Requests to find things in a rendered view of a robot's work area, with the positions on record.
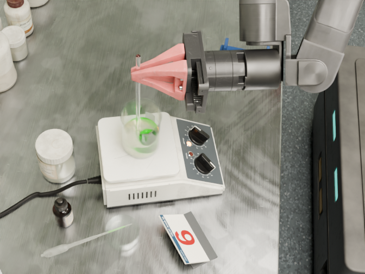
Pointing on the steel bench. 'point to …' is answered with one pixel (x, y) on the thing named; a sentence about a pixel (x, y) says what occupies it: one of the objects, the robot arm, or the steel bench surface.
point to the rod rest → (228, 46)
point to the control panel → (213, 176)
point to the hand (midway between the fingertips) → (137, 74)
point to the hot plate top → (112, 147)
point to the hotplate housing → (125, 199)
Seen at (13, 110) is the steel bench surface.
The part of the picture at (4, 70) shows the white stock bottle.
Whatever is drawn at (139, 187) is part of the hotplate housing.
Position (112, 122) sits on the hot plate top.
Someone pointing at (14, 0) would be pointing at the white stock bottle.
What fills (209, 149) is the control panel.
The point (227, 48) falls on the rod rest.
